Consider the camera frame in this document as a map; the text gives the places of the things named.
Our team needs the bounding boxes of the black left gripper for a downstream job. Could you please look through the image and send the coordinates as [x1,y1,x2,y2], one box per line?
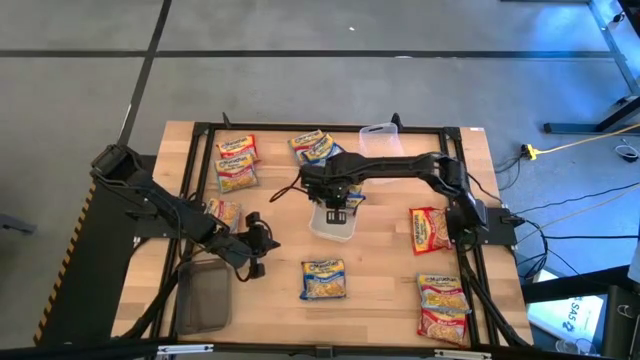
[222,212,282,280]

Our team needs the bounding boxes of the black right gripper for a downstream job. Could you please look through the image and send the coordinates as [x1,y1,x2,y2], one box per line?
[305,180,359,225]

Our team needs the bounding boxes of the white plastic bin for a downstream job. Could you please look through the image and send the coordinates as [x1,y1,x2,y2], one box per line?
[308,198,360,244]

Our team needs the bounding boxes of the blue Maruchan ramen pack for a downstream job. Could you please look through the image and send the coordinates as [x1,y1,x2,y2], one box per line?
[299,258,348,302]
[344,183,367,211]
[204,198,243,235]
[301,133,346,169]

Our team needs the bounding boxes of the pale-edged Maruchan ramen pack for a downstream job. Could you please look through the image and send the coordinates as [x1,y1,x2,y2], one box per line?
[213,152,260,195]
[416,273,473,315]
[288,128,326,165]

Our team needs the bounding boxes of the clear plastic bin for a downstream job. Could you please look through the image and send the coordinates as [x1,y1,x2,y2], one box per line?
[358,122,407,186]

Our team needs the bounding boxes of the black hazard-striped floor mat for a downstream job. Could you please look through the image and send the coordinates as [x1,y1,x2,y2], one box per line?
[32,153,174,347]

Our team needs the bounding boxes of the black stand bar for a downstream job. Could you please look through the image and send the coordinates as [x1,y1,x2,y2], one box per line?
[519,264,632,304]

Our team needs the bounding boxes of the white printed sign board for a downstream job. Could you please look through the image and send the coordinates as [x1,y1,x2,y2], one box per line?
[527,294,605,346]

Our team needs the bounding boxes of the grey floor object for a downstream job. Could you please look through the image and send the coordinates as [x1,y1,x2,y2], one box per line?
[0,213,37,236]

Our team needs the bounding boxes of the black aluminium table frame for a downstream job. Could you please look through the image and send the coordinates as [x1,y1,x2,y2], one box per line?
[149,118,531,359]

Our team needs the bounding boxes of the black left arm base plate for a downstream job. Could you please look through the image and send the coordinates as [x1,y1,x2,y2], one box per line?
[133,212,199,240]

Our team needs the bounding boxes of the silver metal bracket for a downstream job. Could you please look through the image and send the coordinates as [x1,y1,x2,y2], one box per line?
[156,343,215,357]
[433,349,494,360]

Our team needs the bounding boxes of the black cable sleeve bundle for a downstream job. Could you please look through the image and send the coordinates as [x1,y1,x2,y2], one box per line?
[459,247,531,349]
[118,238,194,342]

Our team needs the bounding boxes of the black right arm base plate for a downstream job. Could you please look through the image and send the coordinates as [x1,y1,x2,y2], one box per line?
[449,206,519,247]

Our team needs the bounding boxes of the yellow power plug and cord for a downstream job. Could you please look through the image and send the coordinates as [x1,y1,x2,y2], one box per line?
[521,122,640,161]

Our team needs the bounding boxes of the grey and black desk frame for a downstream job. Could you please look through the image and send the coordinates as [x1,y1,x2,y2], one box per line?
[542,0,640,136]

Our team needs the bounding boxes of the black floor cable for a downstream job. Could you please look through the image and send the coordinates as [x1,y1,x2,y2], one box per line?
[544,233,640,240]
[519,182,640,214]

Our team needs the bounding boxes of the white coiled cable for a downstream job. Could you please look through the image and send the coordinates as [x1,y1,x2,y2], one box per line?
[615,138,640,164]

